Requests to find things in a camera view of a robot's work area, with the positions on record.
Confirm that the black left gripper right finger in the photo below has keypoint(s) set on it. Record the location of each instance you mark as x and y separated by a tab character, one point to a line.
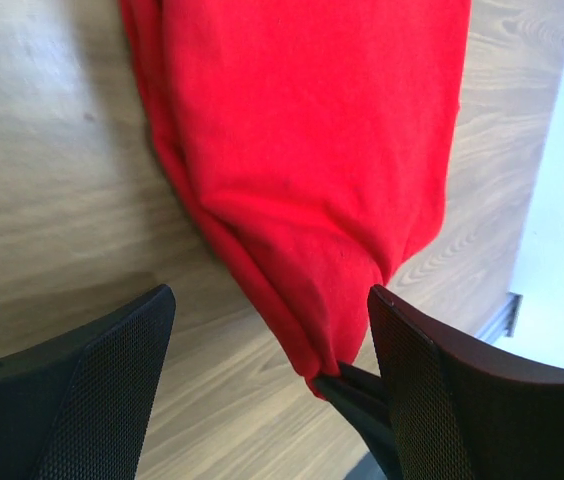
461	408

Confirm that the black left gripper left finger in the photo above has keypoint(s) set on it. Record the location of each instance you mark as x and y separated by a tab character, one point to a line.
77	406

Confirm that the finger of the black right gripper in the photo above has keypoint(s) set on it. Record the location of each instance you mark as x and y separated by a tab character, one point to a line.
362	400

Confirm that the red t shirt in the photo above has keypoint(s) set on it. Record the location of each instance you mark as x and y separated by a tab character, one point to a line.
310	143

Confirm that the aluminium frame rail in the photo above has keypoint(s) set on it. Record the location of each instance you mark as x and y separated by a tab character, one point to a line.
503	322

